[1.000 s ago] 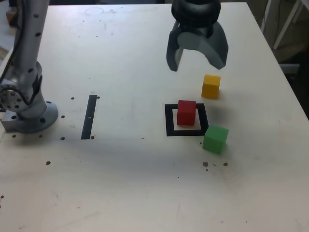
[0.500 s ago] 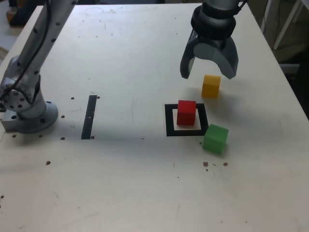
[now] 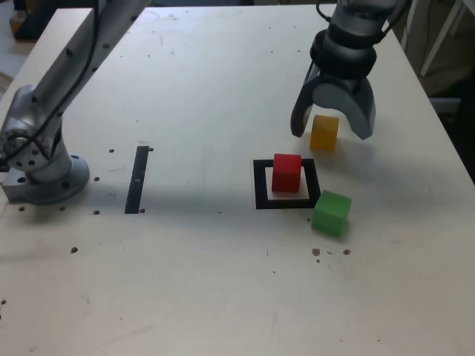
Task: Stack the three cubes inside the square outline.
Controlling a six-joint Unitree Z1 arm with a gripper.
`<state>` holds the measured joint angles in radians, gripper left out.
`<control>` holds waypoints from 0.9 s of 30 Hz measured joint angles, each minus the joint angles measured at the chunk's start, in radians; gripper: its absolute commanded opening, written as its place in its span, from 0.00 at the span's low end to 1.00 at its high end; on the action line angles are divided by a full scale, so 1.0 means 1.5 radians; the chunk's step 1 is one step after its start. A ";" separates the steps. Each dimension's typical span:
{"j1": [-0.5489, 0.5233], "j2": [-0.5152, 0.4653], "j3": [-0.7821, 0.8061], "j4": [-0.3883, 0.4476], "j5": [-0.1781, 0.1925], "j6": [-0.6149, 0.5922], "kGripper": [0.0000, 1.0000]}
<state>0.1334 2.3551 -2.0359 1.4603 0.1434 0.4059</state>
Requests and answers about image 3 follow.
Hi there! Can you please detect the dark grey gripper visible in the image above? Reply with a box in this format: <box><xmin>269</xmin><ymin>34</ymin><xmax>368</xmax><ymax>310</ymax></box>
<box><xmin>290</xmin><ymin>65</ymin><xmax>376</xmax><ymax>141</ymax></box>

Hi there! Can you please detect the yellow cube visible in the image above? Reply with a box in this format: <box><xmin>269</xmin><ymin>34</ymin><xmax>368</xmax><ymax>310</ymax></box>
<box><xmin>309</xmin><ymin>114</ymin><xmax>341</xmax><ymax>151</ymax></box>

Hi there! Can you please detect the red cube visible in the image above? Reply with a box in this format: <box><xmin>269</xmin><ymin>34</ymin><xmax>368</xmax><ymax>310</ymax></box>
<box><xmin>271</xmin><ymin>153</ymin><xmax>303</xmax><ymax>193</ymax></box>

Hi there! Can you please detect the green cube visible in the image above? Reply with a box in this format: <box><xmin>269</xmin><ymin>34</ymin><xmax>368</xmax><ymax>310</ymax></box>
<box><xmin>310</xmin><ymin>189</ymin><xmax>353</xmax><ymax>238</ymax></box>

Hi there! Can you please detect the black tape square outline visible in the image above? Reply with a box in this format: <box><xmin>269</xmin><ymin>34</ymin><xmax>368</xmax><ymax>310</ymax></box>
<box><xmin>252</xmin><ymin>158</ymin><xmax>321</xmax><ymax>211</ymax></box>

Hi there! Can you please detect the black tape strip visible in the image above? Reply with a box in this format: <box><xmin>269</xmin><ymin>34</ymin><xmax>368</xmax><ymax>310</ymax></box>
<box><xmin>124</xmin><ymin>145</ymin><xmax>149</xmax><ymax>215</ymax></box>

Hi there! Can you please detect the white metal frame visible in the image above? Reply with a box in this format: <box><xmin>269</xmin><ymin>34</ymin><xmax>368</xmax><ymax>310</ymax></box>
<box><xmin>419</xmin><ymin>0</ymin><xmax>475</xmax><ymax>78</ymax></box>

